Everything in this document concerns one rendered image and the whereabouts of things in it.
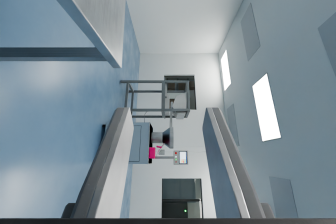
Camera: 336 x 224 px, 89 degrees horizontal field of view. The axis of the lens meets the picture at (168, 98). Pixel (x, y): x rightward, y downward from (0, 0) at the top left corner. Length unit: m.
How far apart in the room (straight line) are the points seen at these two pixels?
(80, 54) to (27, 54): 0.19
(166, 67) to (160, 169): 3.39
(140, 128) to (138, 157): 0.43
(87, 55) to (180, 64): 5.73
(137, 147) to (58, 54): 2.15
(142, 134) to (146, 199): 3.07
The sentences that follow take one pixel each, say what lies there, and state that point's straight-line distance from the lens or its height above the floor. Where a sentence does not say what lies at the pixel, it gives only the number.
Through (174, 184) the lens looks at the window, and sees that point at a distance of 5.55.
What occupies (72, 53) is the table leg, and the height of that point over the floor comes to 0.70.
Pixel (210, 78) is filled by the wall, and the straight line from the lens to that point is 6.23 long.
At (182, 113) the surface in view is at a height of 1.34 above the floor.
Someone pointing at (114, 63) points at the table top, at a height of 0.85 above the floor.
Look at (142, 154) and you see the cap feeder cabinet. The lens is 2.71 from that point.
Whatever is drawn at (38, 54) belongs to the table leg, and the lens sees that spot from 0.80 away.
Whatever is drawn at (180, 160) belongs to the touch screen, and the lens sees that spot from 3.07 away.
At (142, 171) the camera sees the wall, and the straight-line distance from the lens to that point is 5.47.
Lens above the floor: 1.05
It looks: level
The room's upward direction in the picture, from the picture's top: 90 degrees clockwise
